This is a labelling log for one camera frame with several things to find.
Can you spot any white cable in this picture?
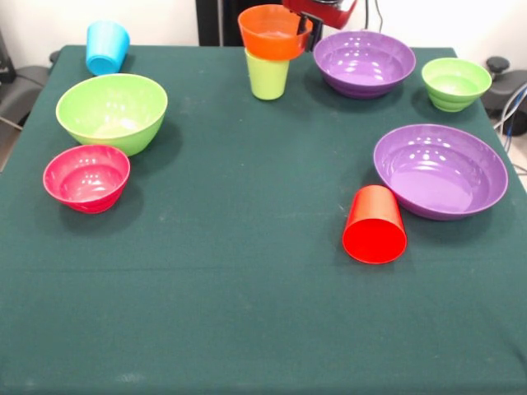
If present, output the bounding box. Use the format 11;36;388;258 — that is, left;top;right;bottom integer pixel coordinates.
492;92;527;131

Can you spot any small green bowl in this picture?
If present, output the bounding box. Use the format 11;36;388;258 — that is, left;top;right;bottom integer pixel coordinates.
421;57;493;113

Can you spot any large green bowl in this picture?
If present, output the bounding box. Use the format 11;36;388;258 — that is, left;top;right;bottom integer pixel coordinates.
55;72;169;158

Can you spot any purple bowl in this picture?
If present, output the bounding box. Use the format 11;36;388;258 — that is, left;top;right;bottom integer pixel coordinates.
373;123;510;221
312;30;417;100

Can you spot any black chair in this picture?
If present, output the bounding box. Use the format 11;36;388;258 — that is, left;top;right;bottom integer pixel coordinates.
484;56;527;137
0;28;61;129

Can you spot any pink bowl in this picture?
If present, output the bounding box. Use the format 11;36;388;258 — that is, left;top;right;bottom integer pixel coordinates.
42;143;132;215

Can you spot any blue cup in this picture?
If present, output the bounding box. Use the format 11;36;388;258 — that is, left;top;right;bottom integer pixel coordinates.
85;20;131;78

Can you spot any yellow-green cup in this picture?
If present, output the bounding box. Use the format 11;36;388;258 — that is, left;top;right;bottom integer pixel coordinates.
244;47;291;101

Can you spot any black cable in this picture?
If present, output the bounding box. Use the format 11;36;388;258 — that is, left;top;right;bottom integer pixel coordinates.
364;0;386;34

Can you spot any orange bowl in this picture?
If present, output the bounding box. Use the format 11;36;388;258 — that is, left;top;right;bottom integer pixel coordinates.
237;4;314;63

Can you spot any blue cable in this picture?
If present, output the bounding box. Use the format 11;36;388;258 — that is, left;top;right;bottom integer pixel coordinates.
502;81;527;139

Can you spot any dark green tablecloth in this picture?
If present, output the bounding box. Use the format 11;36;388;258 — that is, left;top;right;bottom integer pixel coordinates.
0;44;527;395

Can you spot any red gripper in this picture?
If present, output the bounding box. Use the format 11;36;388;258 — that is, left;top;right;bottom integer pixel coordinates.
282;0;358;53

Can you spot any red cup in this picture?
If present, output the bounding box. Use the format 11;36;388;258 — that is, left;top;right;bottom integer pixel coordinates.
342;184;408;265

